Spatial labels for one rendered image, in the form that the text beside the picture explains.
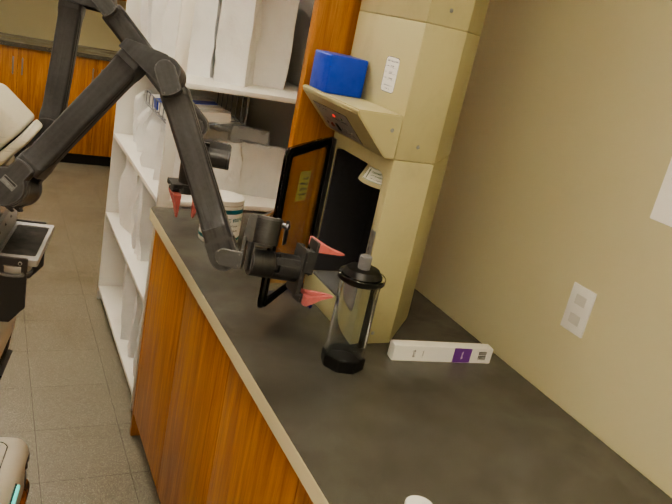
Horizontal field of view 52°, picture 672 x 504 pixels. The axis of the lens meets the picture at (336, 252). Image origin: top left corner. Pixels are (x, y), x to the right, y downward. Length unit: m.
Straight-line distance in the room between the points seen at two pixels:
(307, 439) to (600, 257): 0.79
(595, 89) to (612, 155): 0.17
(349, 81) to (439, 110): 0.24
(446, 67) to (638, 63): 0.41
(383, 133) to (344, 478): 0.73
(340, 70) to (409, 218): 0.39
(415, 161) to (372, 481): 0.72
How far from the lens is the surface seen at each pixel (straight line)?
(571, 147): 1.77
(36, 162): 1.49
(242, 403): 1.65
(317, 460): 1.29
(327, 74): 1.68
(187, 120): 1.43
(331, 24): 1.86
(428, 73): 1.57
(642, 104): 1.65
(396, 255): 1.67
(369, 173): 1.71
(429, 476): 1.33
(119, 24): 1.89
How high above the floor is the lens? 1.68
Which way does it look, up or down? 18 degrees down
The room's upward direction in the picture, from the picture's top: 12 degrees clockwise
